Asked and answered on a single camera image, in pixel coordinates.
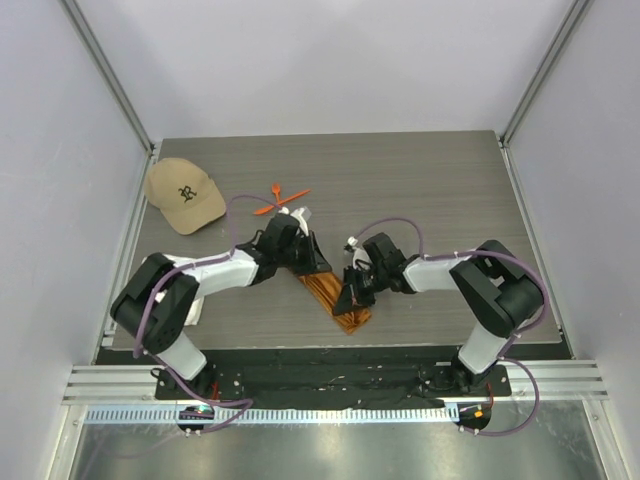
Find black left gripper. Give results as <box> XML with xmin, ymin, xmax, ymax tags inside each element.
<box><xmin>277</xmin><ymin>231</ymin><xmax>332</xmax><ymax>277</ymax></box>

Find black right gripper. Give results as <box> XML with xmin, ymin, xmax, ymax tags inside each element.
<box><xmin>334</xmin><ymin>264</ymin><xmax>389</xmax><ymax>316</ymax></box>

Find orange cloth napkin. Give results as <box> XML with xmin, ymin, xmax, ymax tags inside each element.
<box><xmin>298</xmin><ymin>272</ymin><xmax>372</xmax><ymax>335</ymax></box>

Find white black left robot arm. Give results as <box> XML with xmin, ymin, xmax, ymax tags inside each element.
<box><xmin>110</xmin><ymin>207</ymin><xmax>331</xmax><ymax>399</ymax></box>

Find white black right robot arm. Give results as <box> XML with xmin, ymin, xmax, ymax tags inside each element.
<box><xmin>333</xmin><ymin>233</ymin><xmax>547</xmax><ymax>395</ymax></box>

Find orange plastic fork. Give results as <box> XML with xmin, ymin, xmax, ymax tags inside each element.
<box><xmin>271</xmin><ymin>183</ymin><xmax>281</xmax><ymax>205</ymax></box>

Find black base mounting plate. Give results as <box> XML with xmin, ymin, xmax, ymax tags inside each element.
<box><xmin>152</xmin><ymin>346</ymin><xmax>512</xmax><ymax>409</ymax></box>

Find white folded towel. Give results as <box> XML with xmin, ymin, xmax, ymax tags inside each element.
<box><xmin>155</xmin><ymin>253</ymin><xmax>204</xmax><ymax>327</ymax></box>

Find beige baseball cap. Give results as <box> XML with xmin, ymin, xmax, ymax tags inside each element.
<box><xmin>143</xmin><ymin>158</ymin><xmax>227</xmax><ymax>235</ymax></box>

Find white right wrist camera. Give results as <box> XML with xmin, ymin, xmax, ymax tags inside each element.
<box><xmin>344</xmin><ymin>236</ymin><xmax>372</xmax><ymax>271</ymax></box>

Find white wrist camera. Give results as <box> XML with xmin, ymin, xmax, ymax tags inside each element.
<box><xmin>278</xmin><ymin>206</ymin><xmax>312</xmax><ymax>236</ymax></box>
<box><xmin>344</xmin><ymin>236</ymin><xmax>372</xmax><ymax>271</ymax></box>

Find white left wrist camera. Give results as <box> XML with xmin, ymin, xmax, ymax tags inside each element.
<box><xmin>278</xmin><ymin>206</ymin><xmax>312</xmax><ymax>236</ymax></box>

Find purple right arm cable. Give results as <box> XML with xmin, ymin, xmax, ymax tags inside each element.
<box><xmin>349</xmin><ymin>217</ymin><xmax>551</xmax><ymax>440</ymax></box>

